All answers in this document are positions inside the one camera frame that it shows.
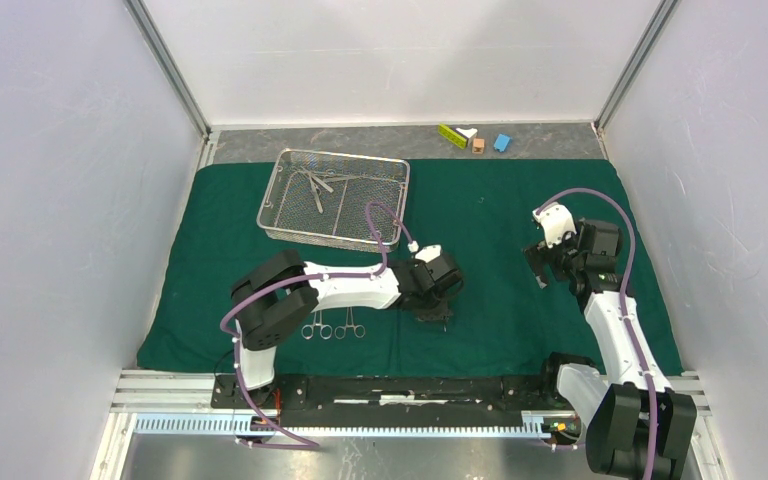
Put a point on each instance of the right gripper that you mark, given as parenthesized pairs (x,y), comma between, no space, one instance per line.
(539,255)

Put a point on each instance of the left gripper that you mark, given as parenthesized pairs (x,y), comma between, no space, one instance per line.
(440,312)

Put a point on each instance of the green surgical cloth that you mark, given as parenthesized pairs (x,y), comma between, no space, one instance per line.
(503,323)

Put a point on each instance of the blue small block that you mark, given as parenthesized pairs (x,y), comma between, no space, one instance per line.
(502,143)

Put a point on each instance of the brown wooden cube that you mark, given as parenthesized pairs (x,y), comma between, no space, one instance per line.
(477,146)

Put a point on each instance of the metal mesh instrument tray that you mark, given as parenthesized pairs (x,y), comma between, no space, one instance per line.
(358,214)

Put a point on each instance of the steel forceps with ring handles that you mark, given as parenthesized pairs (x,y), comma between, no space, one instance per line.
(317,327)

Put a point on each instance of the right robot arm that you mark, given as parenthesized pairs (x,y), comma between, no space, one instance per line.
(637,425)

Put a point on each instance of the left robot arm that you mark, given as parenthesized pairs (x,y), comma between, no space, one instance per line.
(270,303)

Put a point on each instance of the white small block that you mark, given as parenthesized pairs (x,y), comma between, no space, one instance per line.
(469,134)

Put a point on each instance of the yellow-green lego brick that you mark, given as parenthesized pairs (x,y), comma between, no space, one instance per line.
(453,135)

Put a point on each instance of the steel tweezers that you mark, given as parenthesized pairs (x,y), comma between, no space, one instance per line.
(319,183)

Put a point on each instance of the steel forceps near tray edge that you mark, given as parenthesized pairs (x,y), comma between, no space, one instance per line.
(315,193)

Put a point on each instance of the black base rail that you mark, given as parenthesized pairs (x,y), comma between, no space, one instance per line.
(498,404)

